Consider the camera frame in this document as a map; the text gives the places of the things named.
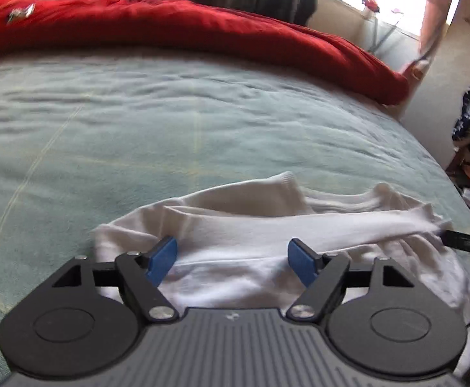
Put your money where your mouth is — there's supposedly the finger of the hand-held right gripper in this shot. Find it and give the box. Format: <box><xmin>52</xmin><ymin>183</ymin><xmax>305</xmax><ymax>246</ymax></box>
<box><xmin>440</xmin><ymin>229</ymin><xmax>470</xmax><ymax>256</ymax></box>

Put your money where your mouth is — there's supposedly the small silver packet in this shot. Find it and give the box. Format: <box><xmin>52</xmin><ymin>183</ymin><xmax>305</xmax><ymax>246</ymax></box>
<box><xmin>5</xmin><ymin>3</ymin><xmax>36</xmax><ymax>23</ymax></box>

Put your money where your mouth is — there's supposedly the red duvet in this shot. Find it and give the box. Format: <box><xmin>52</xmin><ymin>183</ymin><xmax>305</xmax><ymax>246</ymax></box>
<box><xmin>0</xmin><ymin>0</ymin><xmax>410</xmax><ymax>106</ymax></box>

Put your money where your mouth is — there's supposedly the orange curtain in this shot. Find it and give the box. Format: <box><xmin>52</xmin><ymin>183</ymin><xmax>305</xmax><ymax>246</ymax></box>
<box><xmin>418</xmin><ymin>0</ymin><xmax>455</xmax><ymax>63</ymax></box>

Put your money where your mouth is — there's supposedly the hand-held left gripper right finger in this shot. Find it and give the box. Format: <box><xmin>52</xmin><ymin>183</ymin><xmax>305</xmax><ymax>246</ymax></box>
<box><xmin>285</xmin><ymin>238</ymin><xmax>415</xmax><ymax>323</ymax></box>

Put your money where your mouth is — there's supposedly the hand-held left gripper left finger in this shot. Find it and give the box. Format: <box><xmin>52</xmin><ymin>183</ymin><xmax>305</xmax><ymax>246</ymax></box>
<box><xmin>53</xmin><ymin>236</ymin><xmax>179</xmax><ymax>323</ymax></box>

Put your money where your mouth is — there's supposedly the white long-sleeve shirt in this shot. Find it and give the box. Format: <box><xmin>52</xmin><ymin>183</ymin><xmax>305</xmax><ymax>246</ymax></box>
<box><xmin>92</xmin><ymin>171</ymin><xmax>470</xmax><ymax>375</ymax></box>

